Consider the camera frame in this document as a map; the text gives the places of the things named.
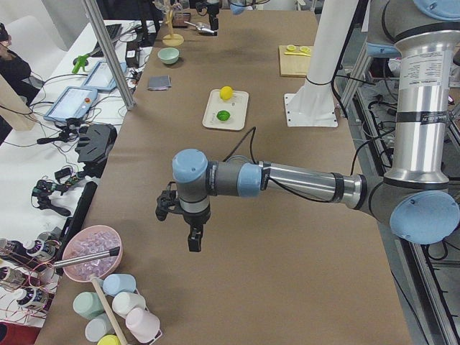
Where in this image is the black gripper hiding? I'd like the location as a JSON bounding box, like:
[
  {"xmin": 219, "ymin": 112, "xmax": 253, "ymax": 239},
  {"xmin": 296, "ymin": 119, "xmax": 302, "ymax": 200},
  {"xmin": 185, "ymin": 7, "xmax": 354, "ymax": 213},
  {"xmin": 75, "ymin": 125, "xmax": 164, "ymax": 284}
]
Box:
[
  {"xmin": 183, "ymin": 208, "xmax": 211, "ymax": 252},
  {"xmin": 208, "ymin": 3, "xmax": 219, "ymax": 35}
]

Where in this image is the yellow lemon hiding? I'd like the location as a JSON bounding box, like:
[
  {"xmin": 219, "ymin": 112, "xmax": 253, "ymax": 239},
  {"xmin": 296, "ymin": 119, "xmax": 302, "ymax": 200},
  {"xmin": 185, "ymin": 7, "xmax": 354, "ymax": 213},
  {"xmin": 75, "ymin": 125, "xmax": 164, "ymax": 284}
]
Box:
[{"xmin": 219, "ymin": 86, "xmax": 234, "ymax": 101}]

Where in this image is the green lime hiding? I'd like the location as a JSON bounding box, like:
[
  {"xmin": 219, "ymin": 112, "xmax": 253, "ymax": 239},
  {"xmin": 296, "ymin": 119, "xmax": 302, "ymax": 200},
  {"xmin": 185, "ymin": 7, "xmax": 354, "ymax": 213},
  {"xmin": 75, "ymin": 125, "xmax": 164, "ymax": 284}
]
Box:
[{"xmin": 216, "ymin": 110, "xmax": 231, "ymax": 122}]

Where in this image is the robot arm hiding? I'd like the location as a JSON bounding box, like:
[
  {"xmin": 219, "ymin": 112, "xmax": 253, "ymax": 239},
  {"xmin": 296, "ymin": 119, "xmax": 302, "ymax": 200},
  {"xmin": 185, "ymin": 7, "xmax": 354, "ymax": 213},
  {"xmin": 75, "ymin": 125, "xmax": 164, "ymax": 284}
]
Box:
[
  {"xmin": 167, "ymin": 1, "xmax": 459, "ymax": 252},
  {"xmin": 205, "ymin": 0, "xmax": 257, "ymax": 36}
]

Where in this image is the cream rabbit tray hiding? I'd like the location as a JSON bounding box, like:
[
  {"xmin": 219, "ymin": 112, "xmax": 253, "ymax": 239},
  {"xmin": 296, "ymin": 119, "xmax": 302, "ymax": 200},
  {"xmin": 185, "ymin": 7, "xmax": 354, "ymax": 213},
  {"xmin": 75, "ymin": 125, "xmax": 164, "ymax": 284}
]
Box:
[{"xmin": 202, "ymin": 89, "xmax": 249, "ymax": 131}]

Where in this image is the metal scoop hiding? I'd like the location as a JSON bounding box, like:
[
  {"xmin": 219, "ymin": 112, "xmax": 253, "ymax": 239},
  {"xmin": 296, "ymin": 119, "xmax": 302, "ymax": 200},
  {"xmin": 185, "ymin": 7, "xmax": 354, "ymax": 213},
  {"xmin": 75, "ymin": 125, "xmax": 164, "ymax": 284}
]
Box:
[{"xmin": 185, "ymin": 21, "xmax": 216, "ymax": 36}]

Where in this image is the wooden mug tree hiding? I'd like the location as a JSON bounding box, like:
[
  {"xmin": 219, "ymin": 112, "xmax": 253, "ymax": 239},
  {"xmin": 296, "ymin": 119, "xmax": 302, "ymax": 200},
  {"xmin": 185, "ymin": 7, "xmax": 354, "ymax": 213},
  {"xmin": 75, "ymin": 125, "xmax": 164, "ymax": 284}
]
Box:
[{"xmin": 155, "ymin": 1, "xmax": 184, "ymax": 47}]

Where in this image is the mint green bowl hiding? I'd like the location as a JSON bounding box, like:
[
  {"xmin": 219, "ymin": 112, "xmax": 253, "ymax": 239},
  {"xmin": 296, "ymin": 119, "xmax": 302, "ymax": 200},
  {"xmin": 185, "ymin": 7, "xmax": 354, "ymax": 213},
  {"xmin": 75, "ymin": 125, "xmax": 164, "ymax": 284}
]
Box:
[{"xmin": 157, "ymin": 47, "xmax": 180, "ymax": 65}]

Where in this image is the yellow plastic knife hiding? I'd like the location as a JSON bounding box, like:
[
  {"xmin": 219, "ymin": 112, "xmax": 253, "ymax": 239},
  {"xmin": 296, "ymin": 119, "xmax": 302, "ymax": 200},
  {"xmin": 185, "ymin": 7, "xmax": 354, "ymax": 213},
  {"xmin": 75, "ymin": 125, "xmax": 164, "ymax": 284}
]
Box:
[{"xmin": 283, "ymin": 52, "xmax": 311, "ymax": 57}]

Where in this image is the grey folded cloth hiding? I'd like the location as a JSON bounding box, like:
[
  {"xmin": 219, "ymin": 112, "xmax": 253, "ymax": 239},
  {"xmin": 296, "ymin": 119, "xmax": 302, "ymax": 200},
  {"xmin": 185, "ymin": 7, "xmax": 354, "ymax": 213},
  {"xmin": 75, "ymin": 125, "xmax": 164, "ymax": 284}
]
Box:
[{"xmin": 147, "ymin": 75, "xmax": 172, "ymax": 91}]

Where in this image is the wooden cutting board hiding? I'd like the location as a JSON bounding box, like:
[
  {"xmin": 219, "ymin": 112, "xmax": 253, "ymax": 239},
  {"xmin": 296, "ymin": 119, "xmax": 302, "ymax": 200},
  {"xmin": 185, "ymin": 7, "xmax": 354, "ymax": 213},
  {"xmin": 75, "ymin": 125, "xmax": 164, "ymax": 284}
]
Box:
[{"xmin": 278, "ymin": 45, "xmax": 313, "ymax": 78}]

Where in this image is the light blue plastic cup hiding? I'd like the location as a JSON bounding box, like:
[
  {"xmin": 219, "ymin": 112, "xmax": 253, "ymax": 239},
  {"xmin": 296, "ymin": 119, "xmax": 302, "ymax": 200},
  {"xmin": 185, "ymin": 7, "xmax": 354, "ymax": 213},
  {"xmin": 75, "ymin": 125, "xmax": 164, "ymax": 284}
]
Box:
[{"xmin": 103, "ymin": 273, "xmax": 137, "ymax": 297}]

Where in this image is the pale green plastic cup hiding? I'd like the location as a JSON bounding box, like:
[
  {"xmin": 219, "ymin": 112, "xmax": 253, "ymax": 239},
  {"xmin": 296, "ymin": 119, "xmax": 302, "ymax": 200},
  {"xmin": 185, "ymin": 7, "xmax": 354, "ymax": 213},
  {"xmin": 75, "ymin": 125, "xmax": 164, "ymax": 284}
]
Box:
[{"xmin": 112, "ymin": 292, "xmax": 147, "ymax": 318}]

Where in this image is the pink plastic cup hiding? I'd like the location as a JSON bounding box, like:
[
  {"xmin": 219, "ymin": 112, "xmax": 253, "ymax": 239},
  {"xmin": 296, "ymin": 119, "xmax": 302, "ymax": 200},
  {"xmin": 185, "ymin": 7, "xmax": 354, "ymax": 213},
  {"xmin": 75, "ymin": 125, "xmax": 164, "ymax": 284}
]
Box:
[{"xmin": 125, "ymin": 308, "xmax": 162, "ymax": 344}]

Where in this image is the pink bowl with ice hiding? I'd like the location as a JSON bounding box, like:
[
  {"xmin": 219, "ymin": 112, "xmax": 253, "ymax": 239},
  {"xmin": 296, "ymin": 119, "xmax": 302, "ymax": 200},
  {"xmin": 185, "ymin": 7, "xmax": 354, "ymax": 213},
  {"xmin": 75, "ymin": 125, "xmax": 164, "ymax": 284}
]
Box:
[{"xmin": 62, "ymin": 225, "xmax": 123, "ymax": 282}]

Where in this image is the blue teach pendant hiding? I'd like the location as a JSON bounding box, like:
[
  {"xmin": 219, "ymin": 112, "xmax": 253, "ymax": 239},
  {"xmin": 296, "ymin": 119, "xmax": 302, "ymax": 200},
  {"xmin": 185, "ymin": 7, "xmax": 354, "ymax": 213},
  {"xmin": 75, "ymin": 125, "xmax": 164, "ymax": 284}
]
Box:
[
  {"xmin": 44, "ymin": 86, "xmax": 98, "ymax": 123},
  {"xmin": 81, "ymin": 60, "xmax": 116, "ymax": 92}
]

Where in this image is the mint plastic cup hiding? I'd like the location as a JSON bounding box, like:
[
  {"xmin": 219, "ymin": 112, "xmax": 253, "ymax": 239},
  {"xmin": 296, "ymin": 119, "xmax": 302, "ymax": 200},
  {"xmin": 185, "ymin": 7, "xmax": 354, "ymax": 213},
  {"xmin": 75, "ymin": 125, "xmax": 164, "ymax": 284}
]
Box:
[{"xmin": 73, "ymin": 292, "xmax": 105, "ymax": 320}]

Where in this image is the yellow plastic cup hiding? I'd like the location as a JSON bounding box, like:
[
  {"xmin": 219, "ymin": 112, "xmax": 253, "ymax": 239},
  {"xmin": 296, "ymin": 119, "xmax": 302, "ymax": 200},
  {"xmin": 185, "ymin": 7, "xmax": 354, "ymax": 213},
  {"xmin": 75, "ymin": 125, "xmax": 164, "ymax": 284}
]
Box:
[{"xmin": 97, "ymin": 334, "xmax": 121, "ymax": 345}]

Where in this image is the grey plastic cup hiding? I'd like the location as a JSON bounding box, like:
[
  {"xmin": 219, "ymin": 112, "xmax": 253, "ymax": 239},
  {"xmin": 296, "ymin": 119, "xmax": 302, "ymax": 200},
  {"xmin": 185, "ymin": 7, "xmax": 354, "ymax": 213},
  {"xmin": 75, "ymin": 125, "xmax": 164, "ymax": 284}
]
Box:
[{"xmin": 84, "ymin": 313, "xmax": 114, "ymax": 343}]

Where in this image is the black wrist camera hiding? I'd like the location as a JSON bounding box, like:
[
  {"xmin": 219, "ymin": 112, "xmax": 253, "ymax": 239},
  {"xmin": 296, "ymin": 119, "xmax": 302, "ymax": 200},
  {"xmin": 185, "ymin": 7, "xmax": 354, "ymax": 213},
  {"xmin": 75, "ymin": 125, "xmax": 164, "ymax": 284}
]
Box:
[
  {"xmin": 195, "ymin": 0, "xmax": 208, "ymax": 17},
  {"xmin": 155, "ymin": 181, "xmax": 181, "ymax": 221}
]

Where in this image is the white wire cup rack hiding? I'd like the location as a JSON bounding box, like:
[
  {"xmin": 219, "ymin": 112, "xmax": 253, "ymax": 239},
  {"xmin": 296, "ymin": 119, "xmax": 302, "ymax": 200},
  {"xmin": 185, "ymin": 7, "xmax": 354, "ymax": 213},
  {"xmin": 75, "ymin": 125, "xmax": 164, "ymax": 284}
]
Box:
[{"xmin": 119, "ymin": 292, "xmax": 162, "ymax": 344}]

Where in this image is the wooden rack handle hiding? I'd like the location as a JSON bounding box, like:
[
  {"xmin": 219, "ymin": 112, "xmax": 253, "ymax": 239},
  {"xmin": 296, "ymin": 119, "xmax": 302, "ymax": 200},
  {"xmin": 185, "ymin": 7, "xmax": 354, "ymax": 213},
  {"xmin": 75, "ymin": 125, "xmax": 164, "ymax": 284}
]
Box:
[{"xmin": 90, "ymin": 276, "xmax": 128, "ymax": 345}]

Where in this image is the aluminium frame post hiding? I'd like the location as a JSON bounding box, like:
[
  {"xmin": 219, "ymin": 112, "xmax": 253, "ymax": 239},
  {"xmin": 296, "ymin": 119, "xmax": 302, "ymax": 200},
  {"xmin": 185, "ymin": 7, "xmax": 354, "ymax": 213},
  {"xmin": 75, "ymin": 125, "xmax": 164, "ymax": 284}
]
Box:
[{"xmin": 82, "ymin": 0, "xmax": 135, "ymax": 111}]

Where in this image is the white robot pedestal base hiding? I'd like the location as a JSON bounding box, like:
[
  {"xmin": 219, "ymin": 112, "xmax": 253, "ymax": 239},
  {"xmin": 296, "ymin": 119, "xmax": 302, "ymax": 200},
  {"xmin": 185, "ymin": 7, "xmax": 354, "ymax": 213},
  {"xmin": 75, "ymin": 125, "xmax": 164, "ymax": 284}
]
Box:
[{"xmin": 285, "ymin": 1, "xmax": 367, "ymax": 129}]

